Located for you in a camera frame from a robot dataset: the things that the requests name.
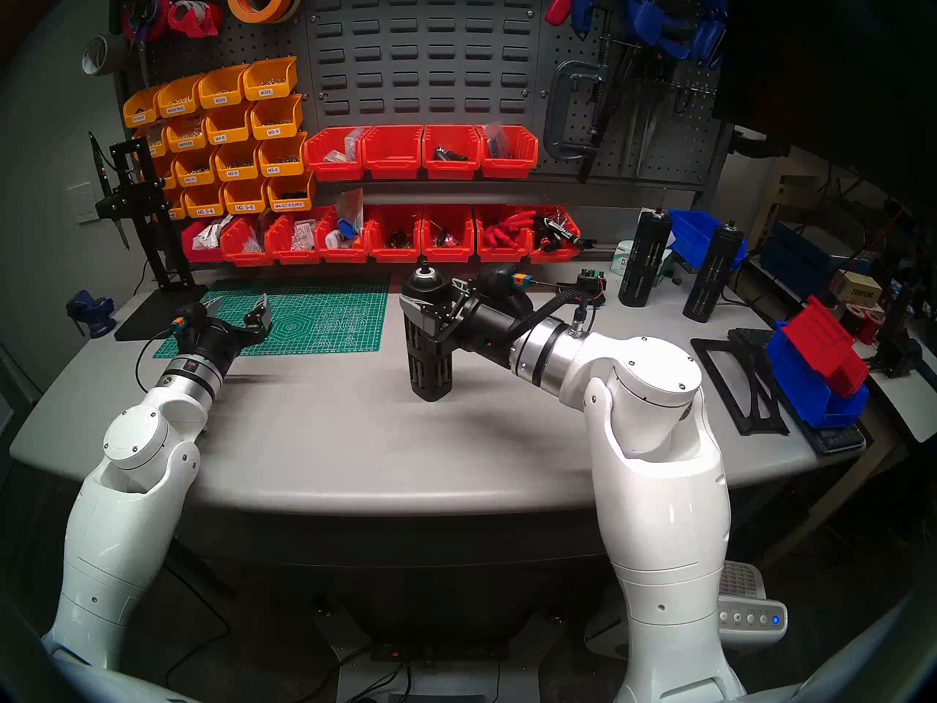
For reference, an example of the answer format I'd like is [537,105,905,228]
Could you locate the yellow bin labelled M4X4X6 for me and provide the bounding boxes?
[165,113,212,152]

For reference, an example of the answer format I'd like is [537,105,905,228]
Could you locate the white side desk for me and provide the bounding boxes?
[864,339,937,446]

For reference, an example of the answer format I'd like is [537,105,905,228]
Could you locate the yellow bin labelled M3-6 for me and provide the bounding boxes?
[258,133,308,177]

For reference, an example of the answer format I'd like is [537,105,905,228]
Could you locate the yellow bin labelled M3X8 BAD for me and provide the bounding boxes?
[156,75,206,118]

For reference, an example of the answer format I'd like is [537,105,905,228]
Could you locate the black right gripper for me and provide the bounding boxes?
[400,279,531,369]

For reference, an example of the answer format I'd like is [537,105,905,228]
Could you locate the black metal stand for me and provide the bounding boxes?
[88,132,209,342]

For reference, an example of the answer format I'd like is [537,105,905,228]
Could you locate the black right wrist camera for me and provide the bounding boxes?
[477,264,535,307]

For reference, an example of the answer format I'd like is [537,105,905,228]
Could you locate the yellow bin labelled M3X6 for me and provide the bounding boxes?
[242,56,299,101]

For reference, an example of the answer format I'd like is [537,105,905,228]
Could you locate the black cylindrical electric screwdriver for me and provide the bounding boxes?
[683,220,745,324]
[619,208,673,308]
[399,257,458,403]

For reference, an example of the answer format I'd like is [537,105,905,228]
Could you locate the yellow bin labelled M4-0.7 hex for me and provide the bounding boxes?
[266,171,317,212]

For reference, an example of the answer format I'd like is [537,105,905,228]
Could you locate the red plastic parts bin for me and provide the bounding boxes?
[364,204,425,264]
[477,124,540,179]
[220,215,273,267]
[473,204,534,263]
[265,209,323,265]
[420,204,477,264]
[303,127,373,182]
[529,206,581,264]
[422,124,484,181]
[181,218,228,264]
[315,206,370,264]
[362,125,425,180]

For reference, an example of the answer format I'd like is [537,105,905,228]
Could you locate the grey duct tape roll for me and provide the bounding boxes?
[81,33,131,77]

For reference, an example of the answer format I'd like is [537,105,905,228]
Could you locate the yellow bin labelled M3-4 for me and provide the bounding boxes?
[250,94,304,140]

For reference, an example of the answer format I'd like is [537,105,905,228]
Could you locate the black braided right wrist cable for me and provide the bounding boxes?
[512,278,595,340]

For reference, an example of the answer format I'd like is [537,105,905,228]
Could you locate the black battery holder with wires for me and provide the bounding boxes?
[554,268,608,308]

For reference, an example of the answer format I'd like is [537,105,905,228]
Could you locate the grey metal C-clamp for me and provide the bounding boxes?
[543,59,607,163]

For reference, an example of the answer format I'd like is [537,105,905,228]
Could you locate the black flat frame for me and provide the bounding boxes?
[690,337,791,437]

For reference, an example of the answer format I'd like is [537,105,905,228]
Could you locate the black bar clamp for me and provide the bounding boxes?
[578,10,645,184]

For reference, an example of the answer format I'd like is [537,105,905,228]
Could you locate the red tape roll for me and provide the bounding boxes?
[122,0,175,45]

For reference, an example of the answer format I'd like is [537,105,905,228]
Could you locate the yellow bin labelled M3-8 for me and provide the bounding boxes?
[214,141,263,182]

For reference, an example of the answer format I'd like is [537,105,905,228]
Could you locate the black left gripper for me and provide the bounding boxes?
[184,291,274,376]

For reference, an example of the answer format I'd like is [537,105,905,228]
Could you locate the red handled cutters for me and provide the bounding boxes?
[479,211,535,252]

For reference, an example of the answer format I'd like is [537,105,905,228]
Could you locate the yellow bin labelled M2.5-5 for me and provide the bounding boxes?
[223,177,271,215]

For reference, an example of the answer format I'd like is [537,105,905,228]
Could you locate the grey louvred panel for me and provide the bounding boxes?
[304,0,546,175]

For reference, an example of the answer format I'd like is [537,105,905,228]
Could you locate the purple handled scissors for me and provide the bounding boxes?
[130,0,156,89]

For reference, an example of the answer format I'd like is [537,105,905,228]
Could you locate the dark blue crate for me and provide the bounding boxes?
[761,218,872,300]

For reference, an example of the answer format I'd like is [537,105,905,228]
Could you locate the large blue plastic bin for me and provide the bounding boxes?
[766,321,870,429]

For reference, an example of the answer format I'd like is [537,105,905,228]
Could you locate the black keyboard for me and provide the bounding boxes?
[727,327,868,455]

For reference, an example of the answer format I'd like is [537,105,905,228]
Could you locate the blue bench vise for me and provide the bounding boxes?
[66,290,116,339]

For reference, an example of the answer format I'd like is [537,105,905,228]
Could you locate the yellow bin labelled M3-12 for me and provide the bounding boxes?
[173,148,219,187]

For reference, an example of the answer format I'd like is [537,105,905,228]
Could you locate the orange tape roll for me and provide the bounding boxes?
[226,0,302,25]

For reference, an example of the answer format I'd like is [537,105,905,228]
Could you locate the tall clear parts bag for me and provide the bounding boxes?
[335,187,365,235]

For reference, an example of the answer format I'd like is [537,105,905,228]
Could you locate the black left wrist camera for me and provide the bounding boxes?
[170,301,214,336]

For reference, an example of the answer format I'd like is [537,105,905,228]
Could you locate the black power strip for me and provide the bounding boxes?
[370,639,509,666]

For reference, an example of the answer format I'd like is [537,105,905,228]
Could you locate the black pegboard panel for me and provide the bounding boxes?
[110,0,316,131]

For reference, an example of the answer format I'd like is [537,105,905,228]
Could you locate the white plastic bag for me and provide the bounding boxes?
[192,215,234,252]

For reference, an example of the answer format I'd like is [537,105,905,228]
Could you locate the green cutting mat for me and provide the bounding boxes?
[153,272,391,360]

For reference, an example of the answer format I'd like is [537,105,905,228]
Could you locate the thin black left wrist cable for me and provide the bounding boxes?
[134,325,176,392]

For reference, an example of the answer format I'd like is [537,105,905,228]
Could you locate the red tape dispenser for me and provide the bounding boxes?
[168,0,225,39]

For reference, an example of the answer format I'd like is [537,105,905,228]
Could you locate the white wall switch plate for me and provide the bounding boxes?
[66,182,100,224]

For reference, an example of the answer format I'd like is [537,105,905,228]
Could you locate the white air purifier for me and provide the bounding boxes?
[717,561,789,647]

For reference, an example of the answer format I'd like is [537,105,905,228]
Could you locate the small cardboard box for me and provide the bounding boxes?
[829,269,884,308]

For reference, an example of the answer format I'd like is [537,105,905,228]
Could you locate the large red plastic bin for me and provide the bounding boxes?
[782,295,870,398]

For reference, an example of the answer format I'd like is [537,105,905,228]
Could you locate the red wire spool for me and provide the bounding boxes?
[838,302,886,346]

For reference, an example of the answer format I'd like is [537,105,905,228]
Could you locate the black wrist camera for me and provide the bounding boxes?
[477,264,535,307]
[170,301,214,336]

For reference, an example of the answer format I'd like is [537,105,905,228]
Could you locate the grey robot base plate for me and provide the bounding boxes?
[333,654,546,703]

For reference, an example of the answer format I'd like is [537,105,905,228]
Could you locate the black marker pen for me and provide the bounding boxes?
[533,212,590,250]

